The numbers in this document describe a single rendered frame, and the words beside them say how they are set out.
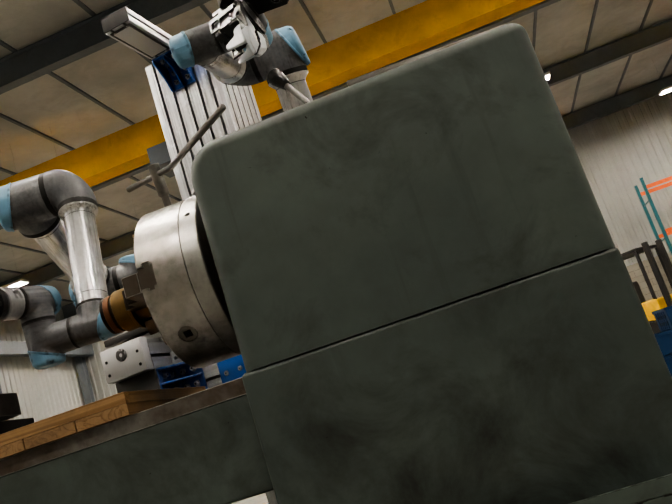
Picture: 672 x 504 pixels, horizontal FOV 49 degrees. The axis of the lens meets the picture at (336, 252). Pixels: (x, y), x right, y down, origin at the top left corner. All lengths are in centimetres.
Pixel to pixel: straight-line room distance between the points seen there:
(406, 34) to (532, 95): 1123
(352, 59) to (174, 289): 1121
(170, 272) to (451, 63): 58
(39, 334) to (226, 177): 75
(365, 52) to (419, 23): 97
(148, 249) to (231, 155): 24
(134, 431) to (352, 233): 49
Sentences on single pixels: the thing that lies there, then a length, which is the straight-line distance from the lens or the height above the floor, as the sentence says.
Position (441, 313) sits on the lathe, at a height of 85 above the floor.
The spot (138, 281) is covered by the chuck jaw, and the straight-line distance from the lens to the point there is 135.
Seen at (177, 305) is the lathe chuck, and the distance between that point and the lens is 130.
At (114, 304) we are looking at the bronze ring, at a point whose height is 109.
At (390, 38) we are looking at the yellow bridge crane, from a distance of 1242.
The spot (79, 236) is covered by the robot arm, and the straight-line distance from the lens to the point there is 187.
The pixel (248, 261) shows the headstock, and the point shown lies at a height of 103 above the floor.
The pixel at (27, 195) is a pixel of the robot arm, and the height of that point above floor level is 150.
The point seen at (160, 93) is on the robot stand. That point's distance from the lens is 253.
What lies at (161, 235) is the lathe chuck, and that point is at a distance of 134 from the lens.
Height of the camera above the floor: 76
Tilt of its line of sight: 12 degrees up
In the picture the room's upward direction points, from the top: 18 degrees counter-clockwise
